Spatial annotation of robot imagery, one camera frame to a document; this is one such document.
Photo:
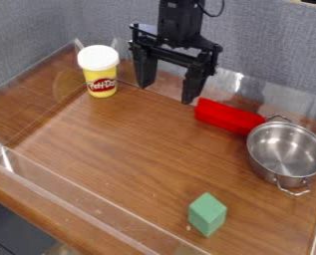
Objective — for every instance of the yellow Play-Doh can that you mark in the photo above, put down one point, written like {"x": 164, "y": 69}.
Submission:
{"x": 99, "y": 61}

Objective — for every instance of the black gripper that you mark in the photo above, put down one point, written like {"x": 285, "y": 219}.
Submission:
{"x": 175, "y": 41}

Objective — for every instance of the green foam cube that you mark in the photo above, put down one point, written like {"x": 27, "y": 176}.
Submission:
{"x": 207, "y": 213}

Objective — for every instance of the red rectangular block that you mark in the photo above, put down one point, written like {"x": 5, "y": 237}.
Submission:
{"x": 227, "y": 117}

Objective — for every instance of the clear acrylic table barrier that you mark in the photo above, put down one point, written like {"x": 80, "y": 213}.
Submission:
{"x": 103, "y": 171}

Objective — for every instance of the stainless steel pot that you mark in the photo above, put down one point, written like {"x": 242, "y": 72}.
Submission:
{"x": 282, "y": 150}

